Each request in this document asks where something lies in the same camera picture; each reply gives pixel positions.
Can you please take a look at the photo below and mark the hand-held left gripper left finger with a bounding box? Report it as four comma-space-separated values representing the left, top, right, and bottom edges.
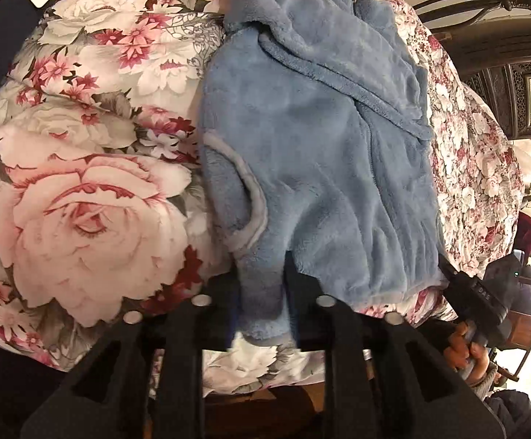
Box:
21, 278, 244, 439

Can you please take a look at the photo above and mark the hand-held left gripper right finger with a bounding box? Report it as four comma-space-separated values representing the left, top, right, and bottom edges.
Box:
285, 255, 508, 439

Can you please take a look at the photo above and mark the blue fleece garment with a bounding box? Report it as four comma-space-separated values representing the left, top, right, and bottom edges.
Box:
197, 0, 447, 346

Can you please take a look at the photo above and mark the person's right forearm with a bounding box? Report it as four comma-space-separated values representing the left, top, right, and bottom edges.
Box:
469, 360, 505, 399

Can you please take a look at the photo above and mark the person's right hand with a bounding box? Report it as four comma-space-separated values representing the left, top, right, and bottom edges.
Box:
444, 320, 499, 387

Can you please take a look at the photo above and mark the wooden chair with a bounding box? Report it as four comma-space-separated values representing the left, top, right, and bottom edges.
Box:
494, 279, 531, 382

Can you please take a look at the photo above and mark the black cloth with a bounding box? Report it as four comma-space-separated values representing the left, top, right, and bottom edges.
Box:
484, 389, 531, 437

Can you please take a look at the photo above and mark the floral blanket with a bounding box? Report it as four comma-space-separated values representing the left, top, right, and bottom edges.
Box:
0, 0, 528, 397

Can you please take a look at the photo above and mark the dark navy cloth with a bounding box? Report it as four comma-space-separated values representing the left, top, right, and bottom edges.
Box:
0, 0, 93, 138

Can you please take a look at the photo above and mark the black metal bed frame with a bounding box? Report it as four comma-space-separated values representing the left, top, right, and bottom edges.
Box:
413, 0, 531, 26

